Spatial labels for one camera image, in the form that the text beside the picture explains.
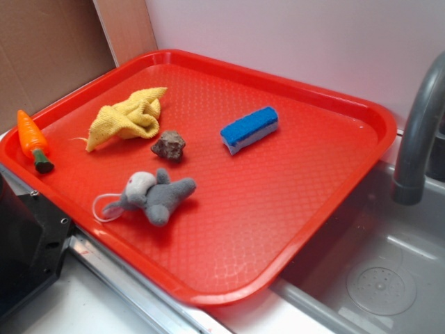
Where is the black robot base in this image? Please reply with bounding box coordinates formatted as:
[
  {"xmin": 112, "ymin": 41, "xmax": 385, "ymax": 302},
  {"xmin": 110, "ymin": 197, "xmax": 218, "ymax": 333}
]
[{"xmin": 1, "ymin": 177, "xmax": 73, "ymax": 322}]

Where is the blue sponge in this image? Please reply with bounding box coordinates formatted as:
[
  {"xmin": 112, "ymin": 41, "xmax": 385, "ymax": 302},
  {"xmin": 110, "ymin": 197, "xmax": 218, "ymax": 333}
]
[{"xmin": 220, "ymin": 106, "xmax": 279, "ymax": 155}]

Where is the red plastic tray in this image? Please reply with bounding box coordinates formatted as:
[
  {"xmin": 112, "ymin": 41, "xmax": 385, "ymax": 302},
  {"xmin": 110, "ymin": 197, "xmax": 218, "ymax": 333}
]
[{"xmin": 1, "ymin": 50, "xmax": 396, "ymax": 306}]

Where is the brown rock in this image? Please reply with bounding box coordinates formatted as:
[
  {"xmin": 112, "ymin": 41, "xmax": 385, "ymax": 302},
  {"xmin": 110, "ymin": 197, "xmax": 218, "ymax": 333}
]
[{"xmin": 151, "ymin": 130, "xmax": 186, "ymax": 164}]

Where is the grey plush toy animal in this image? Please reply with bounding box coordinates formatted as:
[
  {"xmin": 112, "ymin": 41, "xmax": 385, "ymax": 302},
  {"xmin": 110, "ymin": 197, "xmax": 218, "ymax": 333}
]
[{"xmin": 92, "ymin": 168, "xmax": 197, "ymax": 227}]

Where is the yellow cloth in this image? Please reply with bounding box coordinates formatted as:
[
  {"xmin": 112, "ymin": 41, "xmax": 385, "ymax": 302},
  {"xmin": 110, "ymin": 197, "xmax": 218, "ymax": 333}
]
[{"xmin": 77, "ymin": 87, "xmax": 168, "ymax": 152}]

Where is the grey sink basin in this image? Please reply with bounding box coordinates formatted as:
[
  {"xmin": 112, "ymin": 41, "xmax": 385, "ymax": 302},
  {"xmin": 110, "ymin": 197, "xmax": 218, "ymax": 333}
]
[{"xmin": 272, "ymin": 163, "xmax": 444, "ymax": 333}]

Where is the grey faucet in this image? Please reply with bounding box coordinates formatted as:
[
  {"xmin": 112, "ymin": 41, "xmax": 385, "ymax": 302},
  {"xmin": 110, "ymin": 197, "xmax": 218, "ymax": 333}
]
[{"xmin": 391, "ymin": 53, "xmax": 444, "ymax": 205}]

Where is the orange toy carrot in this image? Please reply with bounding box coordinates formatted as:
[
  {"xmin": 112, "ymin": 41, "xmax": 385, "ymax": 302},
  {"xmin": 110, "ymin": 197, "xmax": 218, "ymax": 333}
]
[{"xmin": 17, "ymin": 110, "xmax": 54, "ymax": 174}]

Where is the brown cardboard panel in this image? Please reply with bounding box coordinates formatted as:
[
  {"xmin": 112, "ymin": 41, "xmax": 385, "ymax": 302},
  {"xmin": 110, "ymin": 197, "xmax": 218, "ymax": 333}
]
[{"xmin": 1, "ymin": 1, "xmax": 157, "ymax": 132}]

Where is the silver metal rail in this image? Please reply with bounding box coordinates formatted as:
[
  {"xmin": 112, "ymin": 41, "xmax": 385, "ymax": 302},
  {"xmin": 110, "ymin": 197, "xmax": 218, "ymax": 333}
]
[{"xmin": 0, "ymin": 163, "xmax": 227, "ymax": 334}]

